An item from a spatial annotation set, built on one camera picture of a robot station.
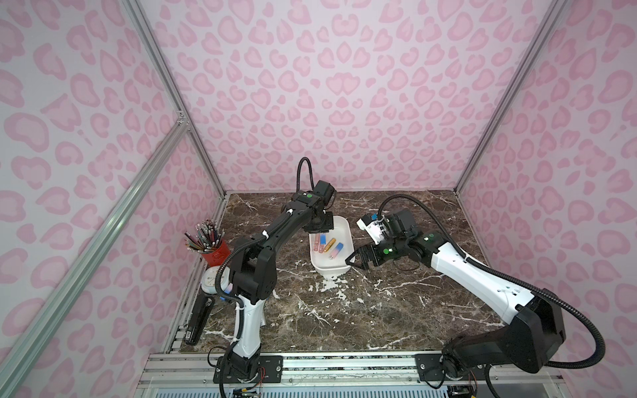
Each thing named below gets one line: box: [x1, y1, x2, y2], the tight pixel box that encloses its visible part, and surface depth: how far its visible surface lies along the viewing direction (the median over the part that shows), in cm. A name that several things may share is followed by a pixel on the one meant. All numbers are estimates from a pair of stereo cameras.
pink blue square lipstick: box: [328, 242, 344, 260], surface depth 100 cm
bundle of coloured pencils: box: [184, 218, 225, 253], surface depth 87 cm
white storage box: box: [309, 215, 355, 272], surface depth 100 cm
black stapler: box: [184, 286, 215, 346], surface depth 83 cm
